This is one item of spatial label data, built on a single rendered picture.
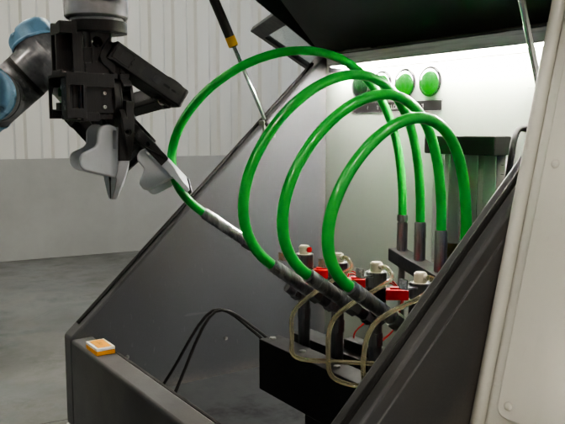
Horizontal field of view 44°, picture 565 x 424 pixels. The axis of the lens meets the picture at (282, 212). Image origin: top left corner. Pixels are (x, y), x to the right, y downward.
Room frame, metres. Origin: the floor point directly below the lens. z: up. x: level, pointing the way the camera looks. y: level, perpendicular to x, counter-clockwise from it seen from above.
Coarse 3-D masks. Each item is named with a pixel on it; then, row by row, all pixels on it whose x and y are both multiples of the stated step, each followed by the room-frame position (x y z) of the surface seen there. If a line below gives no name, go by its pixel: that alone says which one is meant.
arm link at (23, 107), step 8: (0, 64) 1.10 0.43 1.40; (8, 64) 1.09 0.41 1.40; (8, 72) 1.08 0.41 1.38; (16, 72) 1.08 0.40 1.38; (16, 80) 1.08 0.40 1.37; (24, 80) 1.09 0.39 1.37; (24, 88) 1.09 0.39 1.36; (32, 88) 1.09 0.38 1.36; (24, 96) 1.09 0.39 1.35; (32, 96) 1.10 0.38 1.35; (40, 96) 1.12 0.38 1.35; (24, 104) 1.10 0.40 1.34; (16, 112) 1.05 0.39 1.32; (8, 120) 1.09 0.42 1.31; (0, 128) 1.09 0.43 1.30
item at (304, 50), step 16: (288, 48) 1.11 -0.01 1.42; (304, 48) 1.12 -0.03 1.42; (320, 48) 1.12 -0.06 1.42; (240, 64) 1.10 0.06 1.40; (256, 64) 1.11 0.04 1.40; (352, 64) 1.13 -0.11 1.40; (224, 80) 1.09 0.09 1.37; (192, 112) 1.08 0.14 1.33; (384, 112) 1.15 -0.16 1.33; (176, 128) 1.08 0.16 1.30; (176, 144) 1.08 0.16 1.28; (400, 144) 1.15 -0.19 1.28; (176, 160) 1.08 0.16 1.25; (400, 160) 1.15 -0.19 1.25; (400, 176) 1.15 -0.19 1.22; (400, 192) 1.15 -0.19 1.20; (192, 208) 1.08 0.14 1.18; (400, 208) 1.15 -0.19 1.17
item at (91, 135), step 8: (88, 128) 0.88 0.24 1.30; (96, 128) 0.88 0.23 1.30; (88, 136) 0.88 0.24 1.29; (96, 136) 0.88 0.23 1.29; (88, 144) 0.88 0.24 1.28; (72, 152) 0.87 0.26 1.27; (80, 152) 0.87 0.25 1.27; (72, 160) 0.87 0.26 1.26; (80, 168) 0.87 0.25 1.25; (104, 176) 0.88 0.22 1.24
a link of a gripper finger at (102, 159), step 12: (108, 132) 0.85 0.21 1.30; (96, 144) 0.85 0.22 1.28; (108, 144) 0.85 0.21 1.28; (84, 156) 0.84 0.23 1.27; (96, 156) 0.84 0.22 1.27; (108, 156) 0.85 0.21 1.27; (84, 168) 0.84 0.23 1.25; (96, 168) 0.84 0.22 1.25; (108, 168) 0.85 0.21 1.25; (120, 168) 0.85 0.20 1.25; (120, 180) 0.86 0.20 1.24
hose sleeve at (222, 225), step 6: (210, 210) 1.09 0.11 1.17; (204, 216) 1.08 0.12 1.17; (210, 216) 1.08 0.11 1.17; (216, 216) 1.09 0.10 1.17; (210, 222) 1.09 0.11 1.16; (216, 222) 1.09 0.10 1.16; (222, 222) 1.09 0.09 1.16; (228, 222) 1.10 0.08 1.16; (222, 228) 1.09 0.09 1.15; (228, 228) 1.09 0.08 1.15; (234, 228) 1.09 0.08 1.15; (228, 234) 1.09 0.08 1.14; (234, 234) 1.09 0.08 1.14; (240, 234) 1.09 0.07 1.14; (234, 240) 1.10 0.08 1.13; (240, 240) 1.09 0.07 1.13
